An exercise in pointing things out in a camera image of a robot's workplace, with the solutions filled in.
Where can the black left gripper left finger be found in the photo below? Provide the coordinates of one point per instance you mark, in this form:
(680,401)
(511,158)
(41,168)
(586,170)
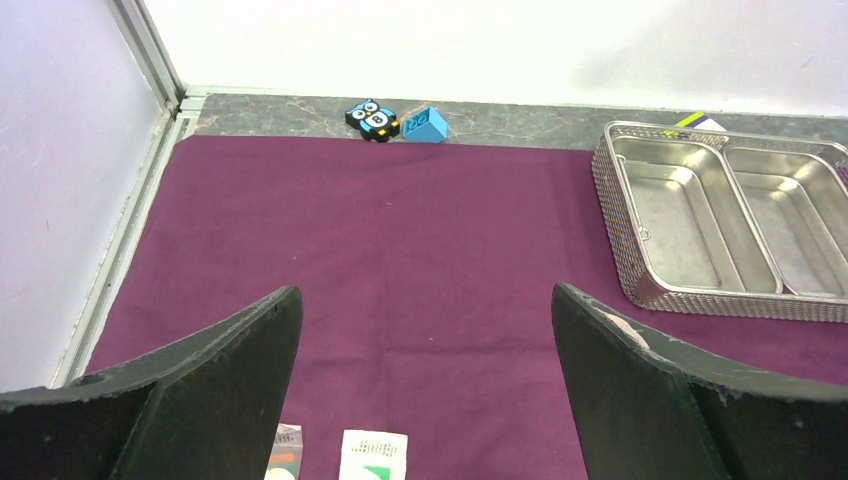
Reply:
(204,407)

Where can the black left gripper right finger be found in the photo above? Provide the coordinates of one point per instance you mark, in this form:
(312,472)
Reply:
(647,405)

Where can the suture packet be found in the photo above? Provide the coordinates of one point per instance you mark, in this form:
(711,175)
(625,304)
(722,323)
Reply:
(373,455)

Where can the metal mesh instrument tray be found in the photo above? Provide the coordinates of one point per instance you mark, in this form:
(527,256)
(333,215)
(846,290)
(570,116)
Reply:
(642,287)

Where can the purple cloth wrap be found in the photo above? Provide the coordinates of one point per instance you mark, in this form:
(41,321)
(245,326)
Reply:
(426,273)

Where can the steel left inner pan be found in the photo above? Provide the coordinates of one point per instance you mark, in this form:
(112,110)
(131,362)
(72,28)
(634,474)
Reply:
(696,233)

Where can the steel pan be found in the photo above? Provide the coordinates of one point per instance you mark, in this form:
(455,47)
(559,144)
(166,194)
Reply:
(800,206)
(696,233)

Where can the steel right inner pan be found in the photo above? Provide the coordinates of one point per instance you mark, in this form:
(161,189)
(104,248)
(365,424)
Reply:
(800,206)

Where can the black blue toy car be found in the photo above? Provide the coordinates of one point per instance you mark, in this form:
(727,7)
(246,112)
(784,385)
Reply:
(373,122)

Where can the blue toy block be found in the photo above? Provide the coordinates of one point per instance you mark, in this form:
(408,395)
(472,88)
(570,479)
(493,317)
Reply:
(425,126)

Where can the aluminium corner frame rail left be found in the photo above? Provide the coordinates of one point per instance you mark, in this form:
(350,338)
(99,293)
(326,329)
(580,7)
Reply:
(143,175)

